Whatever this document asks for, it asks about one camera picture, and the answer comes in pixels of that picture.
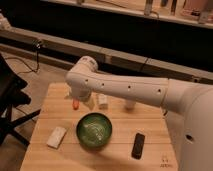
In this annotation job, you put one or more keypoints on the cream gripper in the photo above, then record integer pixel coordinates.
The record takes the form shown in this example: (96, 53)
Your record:
(90, 103)

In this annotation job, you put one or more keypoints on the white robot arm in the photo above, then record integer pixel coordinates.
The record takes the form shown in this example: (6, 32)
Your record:
(193, 101)

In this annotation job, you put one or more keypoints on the white sponge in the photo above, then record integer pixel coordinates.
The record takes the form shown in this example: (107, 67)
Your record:
(56, 137)

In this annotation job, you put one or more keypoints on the small white bottle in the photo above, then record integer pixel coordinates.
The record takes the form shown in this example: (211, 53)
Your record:
(102, 101)

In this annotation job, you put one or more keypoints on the orange carrot toy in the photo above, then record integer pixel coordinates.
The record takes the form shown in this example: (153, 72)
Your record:
(75, 104)

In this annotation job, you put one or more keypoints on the green bowl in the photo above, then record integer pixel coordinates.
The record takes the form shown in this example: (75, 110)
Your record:
(94, 130)

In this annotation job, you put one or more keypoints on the white paper cup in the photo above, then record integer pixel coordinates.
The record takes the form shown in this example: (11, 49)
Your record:
(130, 104)

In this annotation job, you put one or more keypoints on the black remote control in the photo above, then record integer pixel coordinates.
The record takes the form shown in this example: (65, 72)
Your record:
(138, 146)

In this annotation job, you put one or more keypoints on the black office chair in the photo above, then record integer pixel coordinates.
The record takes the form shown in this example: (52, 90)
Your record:
(11, 95)

